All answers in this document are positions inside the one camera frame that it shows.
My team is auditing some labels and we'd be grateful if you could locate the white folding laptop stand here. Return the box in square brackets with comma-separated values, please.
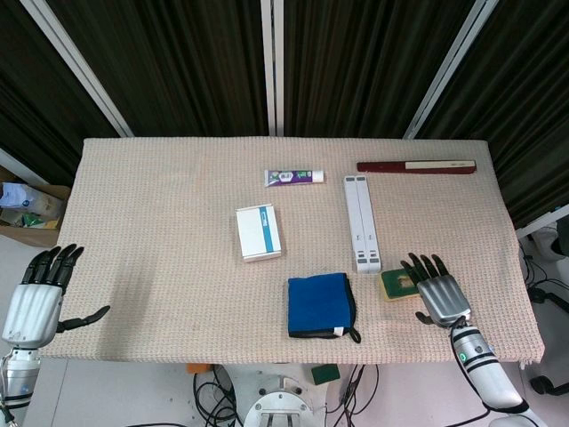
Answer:
[343, 174, 383, 275]

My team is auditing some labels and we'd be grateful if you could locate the dark green rectangular block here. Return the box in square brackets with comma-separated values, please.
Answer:
[310, 363, 340, 385]

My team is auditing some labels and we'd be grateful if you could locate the brown cardboard box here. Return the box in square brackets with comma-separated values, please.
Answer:
[0, 166, 71, 247]

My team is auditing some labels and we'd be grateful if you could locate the purple toothpaste tube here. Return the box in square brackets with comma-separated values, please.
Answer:
[264, 168, 326, 188]

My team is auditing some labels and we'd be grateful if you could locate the black cable bundle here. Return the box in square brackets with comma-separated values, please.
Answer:
[190, 364, 250, 427]

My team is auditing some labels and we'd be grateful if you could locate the dark red folding fan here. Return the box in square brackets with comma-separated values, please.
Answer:
[356, 159, 477, 174]

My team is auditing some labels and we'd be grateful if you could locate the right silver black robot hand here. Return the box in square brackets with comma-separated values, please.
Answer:
[401, 253, 472, 329]

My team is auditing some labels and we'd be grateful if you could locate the black pleated curtain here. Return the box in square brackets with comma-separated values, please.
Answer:
[0, 0, 569, 228]

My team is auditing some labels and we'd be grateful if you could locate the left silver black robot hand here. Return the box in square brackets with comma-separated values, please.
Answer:
[1, 244, 111, 347]

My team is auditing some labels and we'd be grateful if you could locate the yellow green scouring sponge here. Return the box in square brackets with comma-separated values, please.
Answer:
[380, 268, 421, 303]

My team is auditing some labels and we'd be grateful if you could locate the beige woven tablecloth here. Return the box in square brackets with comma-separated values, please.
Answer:
[34, 137, 546, 367]

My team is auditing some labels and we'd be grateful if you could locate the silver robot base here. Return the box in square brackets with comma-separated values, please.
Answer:
[230, 364, 330, 427]

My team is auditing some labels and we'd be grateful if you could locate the blue folded cloth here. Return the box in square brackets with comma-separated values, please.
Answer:
[286, 272, 362, 344]

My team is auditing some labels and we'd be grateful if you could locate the white blue carton box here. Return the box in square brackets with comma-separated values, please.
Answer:
[235, 203, 285, 263]

